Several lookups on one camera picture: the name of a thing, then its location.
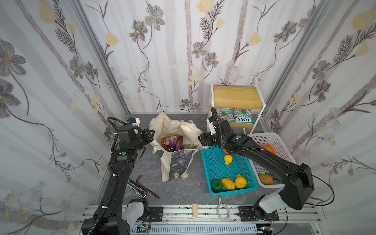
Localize purple eggplant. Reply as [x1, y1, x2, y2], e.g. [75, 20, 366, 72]
[168, 135, 184, 150]

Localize cream canvas grocery bag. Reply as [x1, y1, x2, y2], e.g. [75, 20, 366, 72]
[149, 112, 205, 182]

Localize green candy bag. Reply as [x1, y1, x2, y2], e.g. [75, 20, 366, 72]
[182, 144, 198, 150]

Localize orange candy bag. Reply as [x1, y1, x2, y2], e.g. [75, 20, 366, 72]
[161, 134, 180, 145]

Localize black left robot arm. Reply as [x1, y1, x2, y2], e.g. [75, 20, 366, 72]
[81, 117, 155, 235]

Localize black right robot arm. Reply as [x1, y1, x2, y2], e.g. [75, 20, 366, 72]
[198, 108, 314, 221]

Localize teal red candy bag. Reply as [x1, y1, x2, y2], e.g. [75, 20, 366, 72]
[215, 107, 235, 123]

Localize Fox's candy bag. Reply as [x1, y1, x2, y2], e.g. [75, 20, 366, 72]
[234, 109, 254, 125]

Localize teal plastic basket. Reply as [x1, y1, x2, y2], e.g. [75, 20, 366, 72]
[201, 146, 258, 196]

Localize yellow lemon upper right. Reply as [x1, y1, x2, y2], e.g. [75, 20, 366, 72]
[224, 154, 233, 165]

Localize white wooden shelf rack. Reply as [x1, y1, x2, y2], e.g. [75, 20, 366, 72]
[209, 84, 266, 134]

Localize yellow oval mango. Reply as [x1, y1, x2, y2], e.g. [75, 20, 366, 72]
[221, 178, 236, 191]

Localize dark allen key tools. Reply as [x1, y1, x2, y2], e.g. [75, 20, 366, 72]
[127, 175, 160, 199]

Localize yellow pear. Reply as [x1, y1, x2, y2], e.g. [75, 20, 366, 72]
[235, 174, 247, 189]

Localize white plastic basket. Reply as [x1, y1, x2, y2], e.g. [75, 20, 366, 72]
[248, 133, 296, 189]

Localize yellow orange round fruit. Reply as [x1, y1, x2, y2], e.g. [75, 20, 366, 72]
[263, 146, 273, 153]

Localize small wooden block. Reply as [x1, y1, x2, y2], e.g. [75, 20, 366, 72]
[192, 204, 199, 218]

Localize brown potato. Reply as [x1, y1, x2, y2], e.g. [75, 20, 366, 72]
[258, 174, 274, 186]

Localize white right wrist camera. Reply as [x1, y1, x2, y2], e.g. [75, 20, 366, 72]
[207, 117, 216, 135]

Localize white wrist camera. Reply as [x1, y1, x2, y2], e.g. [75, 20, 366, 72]
[127, 117, 141, 127]
[207, 117, 216, 135]

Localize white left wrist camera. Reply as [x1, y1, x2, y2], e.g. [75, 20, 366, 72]
[127, 117, 141, 127]

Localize white coiled cable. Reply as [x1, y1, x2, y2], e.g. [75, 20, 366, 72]
[216, 196, 236, 222]

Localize aluminium rail frame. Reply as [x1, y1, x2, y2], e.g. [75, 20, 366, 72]
[131, 205, 328, 235]

